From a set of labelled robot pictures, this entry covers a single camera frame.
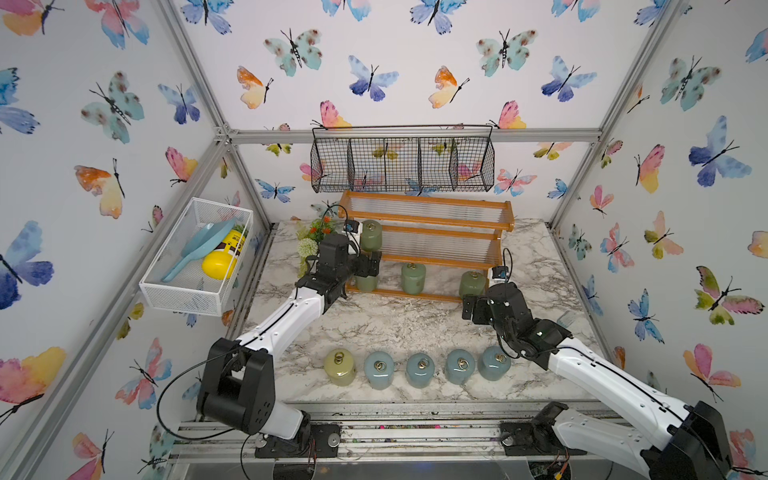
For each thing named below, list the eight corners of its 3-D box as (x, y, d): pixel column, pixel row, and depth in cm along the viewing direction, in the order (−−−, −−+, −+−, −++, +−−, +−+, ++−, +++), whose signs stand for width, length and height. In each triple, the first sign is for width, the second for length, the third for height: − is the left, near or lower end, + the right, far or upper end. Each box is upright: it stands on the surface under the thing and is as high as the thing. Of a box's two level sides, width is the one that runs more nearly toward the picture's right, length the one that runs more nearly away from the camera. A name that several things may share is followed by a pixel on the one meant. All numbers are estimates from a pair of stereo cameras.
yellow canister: (327, 386, 84) (321, 375, 77) (331, 361, 89) (325, 348, 82) (354, 386, 84) (350, 375, 77) (356, 361, 89) (353, 348, 81)
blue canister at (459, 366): (447, 384, 85) (451, 373, 78) (444, 361, 89) (448, 349, 82) (470, 384, 85) (477, 373, 78) (467, 361, 89) (473, 349, 82)
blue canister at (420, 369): (406, 388, 84) (407, 378, 77) (406, 363, 88) (407, 352, 81) (433, 388, 84) (436, 378, 77) (431, 363, 88) (434, 352, 81)
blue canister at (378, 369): (366, 389, 84) (363, 378, 76) (368, 364, 88) (365, 351, 81) (393, 389, 84) (392, 378, 76) (393, 364, 88) (393, 351, 81)
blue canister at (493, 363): (478, 380, 85) (484, 370, 79) (474, 357, 89) (480, 345, 83) (503, 380, 85) (512, 370, 79) (498, 357, 89) (506, 345, 83)
